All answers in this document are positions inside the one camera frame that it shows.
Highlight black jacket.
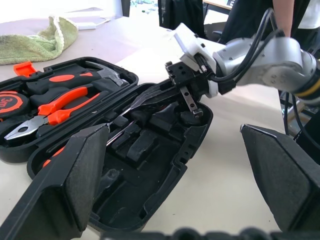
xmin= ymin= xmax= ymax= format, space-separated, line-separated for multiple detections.
xmin=157 ymin=0 xmax=206 ymax=38

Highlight black hanging cable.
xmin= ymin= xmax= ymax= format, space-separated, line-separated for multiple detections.
xmin=282 ymin=91 xmax=320 ymax=153

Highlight black orange tape measure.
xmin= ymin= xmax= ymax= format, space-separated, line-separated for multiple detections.
xmin=0 ymin=91 xmax=34 ymax=124

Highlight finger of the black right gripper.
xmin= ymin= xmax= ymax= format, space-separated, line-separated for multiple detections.
xmin=143 ymin=80 xmax=177 ymax=95
xmin=129 ymin=89 xmax=182 ymax=111

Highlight black plastic tool case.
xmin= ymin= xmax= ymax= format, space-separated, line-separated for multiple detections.
xmin=0 ymin=56 xmax=215 ymax=232

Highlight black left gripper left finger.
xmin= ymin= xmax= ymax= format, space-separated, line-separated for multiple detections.
xmin=0 ymin=123 xmax=111 ymax=240

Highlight orange handled pliers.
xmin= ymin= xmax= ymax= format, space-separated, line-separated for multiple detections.
xmin=4 ymin=86 xmax=102 ymax=147

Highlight flat white box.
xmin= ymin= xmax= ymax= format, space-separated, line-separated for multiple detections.
xmin=78 ymin=21 xmax=98 ymax=31

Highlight black orange screwdriver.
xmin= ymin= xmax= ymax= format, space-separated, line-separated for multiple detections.
xmin=117 ymin=101 xmax=176 ymax=120

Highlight black orange claw hammer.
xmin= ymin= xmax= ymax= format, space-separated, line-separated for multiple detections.
xmin=26 ymin=65 xmax=126 ymax=95

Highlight wooden desk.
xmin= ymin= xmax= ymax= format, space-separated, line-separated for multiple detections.
xmin=202 ymin=0 xmax=234 ymax=11

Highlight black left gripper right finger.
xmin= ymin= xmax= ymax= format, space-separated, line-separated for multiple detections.
xmin=239 ymin=123 xmax=320 ymax=232

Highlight green terry towel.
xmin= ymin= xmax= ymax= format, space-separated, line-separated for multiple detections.
xmin=0 ymin=15 xmax=79 ymax=66

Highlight orange case latch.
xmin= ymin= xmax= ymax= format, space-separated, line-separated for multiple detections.
xmin=12 ymin=61 xmax=38 ymax=77

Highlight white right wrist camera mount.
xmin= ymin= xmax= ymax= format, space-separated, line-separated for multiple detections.
xmin=171 ymin=22 xmax=225 ymax=99

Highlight bystander in dark clothes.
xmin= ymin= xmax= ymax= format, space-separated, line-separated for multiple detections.
xmin=219 ymin=0 xmax=320 ymax=51

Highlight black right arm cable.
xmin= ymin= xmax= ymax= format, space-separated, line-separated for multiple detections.
xmin=209 ymin=7 xmax=288 ymax=96

